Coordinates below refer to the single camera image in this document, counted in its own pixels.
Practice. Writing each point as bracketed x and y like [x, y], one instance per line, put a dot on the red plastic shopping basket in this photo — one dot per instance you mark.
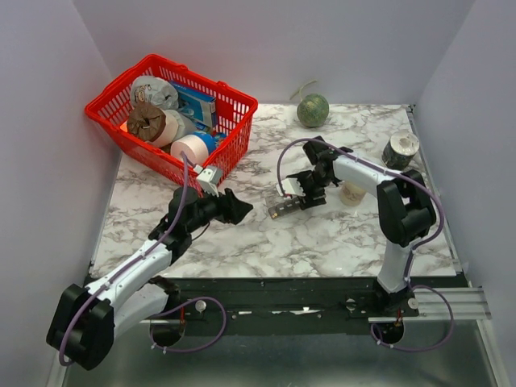
[234, 111]

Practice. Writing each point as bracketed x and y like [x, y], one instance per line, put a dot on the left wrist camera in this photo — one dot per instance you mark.
[208, 178]

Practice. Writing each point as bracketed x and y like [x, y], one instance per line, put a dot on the green netted melon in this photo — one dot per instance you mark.
[313, 109]

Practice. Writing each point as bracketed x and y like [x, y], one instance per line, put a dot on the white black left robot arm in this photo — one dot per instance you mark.
[89, 318]

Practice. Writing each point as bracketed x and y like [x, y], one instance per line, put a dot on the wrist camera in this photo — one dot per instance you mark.
[208, 178]
[290, 187]

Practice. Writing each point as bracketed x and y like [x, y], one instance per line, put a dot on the brown wrapped toilet roll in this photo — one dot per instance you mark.
[152, 124]

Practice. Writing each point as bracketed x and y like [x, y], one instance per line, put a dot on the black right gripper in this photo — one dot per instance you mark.
[306, 201]

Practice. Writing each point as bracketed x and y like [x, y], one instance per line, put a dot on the white toilet roll blue wrap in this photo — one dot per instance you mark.
[197, 146]

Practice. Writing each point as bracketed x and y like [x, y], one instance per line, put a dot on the aluminium rail frame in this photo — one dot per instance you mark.
[434, 347]

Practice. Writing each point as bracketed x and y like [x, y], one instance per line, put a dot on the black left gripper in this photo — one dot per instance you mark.
[230, 209]

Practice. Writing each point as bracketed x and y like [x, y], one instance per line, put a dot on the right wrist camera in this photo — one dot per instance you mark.
[290, 187]

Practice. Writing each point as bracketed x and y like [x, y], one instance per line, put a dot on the blue white cardboard box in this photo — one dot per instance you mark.
[196, 105]

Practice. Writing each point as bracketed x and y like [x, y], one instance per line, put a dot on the grey wrapped toilet roll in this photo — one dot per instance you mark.
[154, 90]

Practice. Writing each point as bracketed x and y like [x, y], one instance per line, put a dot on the cream lotion pump bottle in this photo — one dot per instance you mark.
[351, 194]

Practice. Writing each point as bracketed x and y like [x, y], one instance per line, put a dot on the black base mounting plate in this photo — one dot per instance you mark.
[264, 306]

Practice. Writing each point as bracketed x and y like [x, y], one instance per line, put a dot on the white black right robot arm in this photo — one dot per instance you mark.
[405, 210]

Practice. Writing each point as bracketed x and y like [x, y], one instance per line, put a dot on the grey weekly pill organizer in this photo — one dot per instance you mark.
[279, 207]

